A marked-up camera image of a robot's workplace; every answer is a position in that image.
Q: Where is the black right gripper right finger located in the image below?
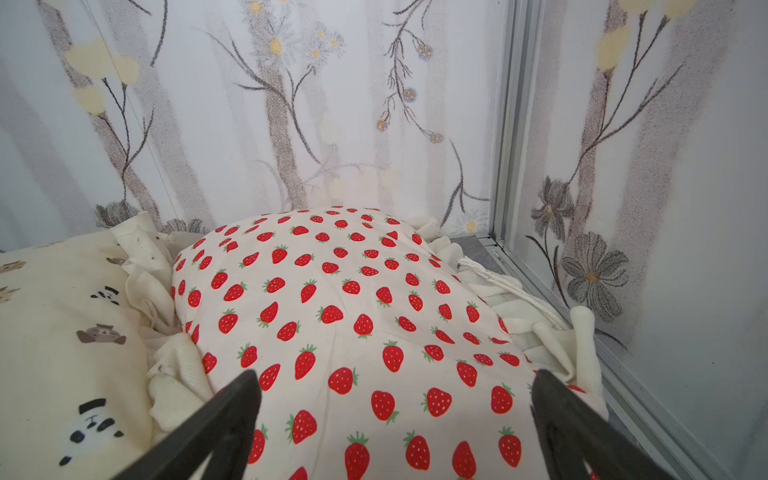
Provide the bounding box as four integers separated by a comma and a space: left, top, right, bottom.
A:
531, 370, 671, 480

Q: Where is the strawberry print ruffled pillow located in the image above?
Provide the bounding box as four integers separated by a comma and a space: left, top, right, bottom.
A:
113, 206, 608, 479

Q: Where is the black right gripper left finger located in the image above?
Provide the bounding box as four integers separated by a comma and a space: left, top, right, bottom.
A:
116, 370, 262, 479

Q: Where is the cream animal print pillow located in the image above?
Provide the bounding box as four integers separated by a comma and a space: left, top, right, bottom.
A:
1, 232, 153, 479

